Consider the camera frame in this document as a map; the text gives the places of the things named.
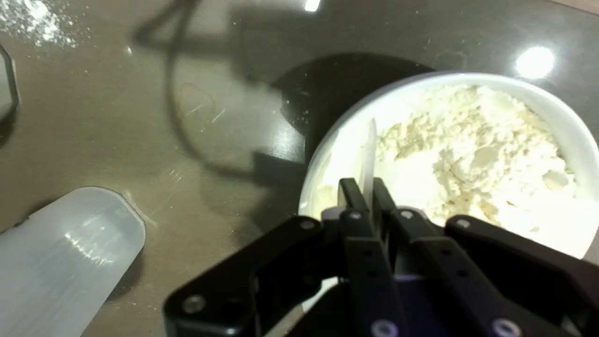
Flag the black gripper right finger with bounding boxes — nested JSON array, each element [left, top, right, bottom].
[[373, 178, 599, 337]]

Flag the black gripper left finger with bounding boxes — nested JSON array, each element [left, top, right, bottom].
[[163, 178, 405, 337]]

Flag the white ceramic bowl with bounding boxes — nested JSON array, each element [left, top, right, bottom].
[[298, 69, 599, 262]]

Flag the open clear plastic cup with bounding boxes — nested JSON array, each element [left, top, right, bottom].
[[0, 187, 147, 337]]

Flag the white protein powder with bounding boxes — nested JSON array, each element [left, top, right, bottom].
[[311, 84, 579, 230]]

